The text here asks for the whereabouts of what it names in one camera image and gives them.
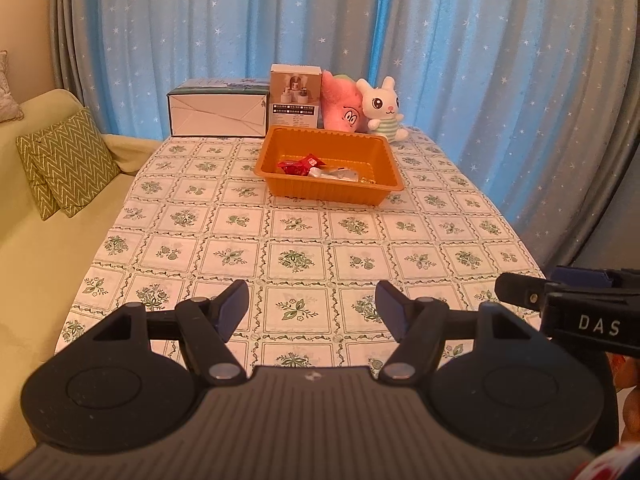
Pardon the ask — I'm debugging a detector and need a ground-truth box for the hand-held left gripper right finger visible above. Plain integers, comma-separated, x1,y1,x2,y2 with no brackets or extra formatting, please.
374,279,551,387

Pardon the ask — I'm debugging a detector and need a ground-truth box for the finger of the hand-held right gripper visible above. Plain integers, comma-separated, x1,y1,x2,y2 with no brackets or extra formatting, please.
494,272,640,314
552,265,640,291

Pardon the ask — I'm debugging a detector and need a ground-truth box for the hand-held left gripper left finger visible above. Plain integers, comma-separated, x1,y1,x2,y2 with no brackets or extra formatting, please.
87,279,250,387

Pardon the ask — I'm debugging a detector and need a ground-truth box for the orange plastic tray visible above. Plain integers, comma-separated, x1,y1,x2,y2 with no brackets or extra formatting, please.
254,127,406,206

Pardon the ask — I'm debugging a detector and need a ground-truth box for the clear white snack packet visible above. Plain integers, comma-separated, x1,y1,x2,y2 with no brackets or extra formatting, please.
307,167,361,184

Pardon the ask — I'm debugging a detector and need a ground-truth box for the large red snack packet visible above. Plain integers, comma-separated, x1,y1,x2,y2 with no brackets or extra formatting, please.
297,154,325,177

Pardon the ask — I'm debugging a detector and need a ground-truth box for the person's right hand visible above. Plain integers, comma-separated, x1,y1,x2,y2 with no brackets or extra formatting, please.
606,352,640,444

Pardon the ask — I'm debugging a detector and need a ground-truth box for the floral checked tablecloth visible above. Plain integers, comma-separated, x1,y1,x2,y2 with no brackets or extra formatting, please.
52,125,547,369

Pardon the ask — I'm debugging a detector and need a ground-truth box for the white and green cardboard box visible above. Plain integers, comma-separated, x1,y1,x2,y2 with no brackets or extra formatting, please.
166,78,271,138

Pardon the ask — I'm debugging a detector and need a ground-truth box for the white rabbit plush toy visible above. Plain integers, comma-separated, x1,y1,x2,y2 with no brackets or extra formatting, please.
356,76,407,142

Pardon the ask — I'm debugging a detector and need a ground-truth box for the pale yellow sofa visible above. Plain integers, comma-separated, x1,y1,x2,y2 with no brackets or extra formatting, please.
0,89,162,461

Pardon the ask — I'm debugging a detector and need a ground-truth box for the blue star-print curtain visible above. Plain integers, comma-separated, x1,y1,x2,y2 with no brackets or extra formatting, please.
379,0,640,273
49,0,385,142

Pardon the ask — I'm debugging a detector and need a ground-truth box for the pink plush toy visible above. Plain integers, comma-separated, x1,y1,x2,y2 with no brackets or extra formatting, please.
320,70,362,135

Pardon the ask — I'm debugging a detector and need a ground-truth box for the green zigzag cushion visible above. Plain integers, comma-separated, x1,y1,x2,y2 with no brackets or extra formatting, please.
31,107,121,219
15,129,59,222

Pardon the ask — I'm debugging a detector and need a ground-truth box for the beige humidifier box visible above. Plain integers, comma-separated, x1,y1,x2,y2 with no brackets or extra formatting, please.
269,64,322,130

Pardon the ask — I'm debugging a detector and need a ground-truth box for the grey lace cushion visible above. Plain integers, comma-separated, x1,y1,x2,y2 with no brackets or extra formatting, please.
0,50,25,124

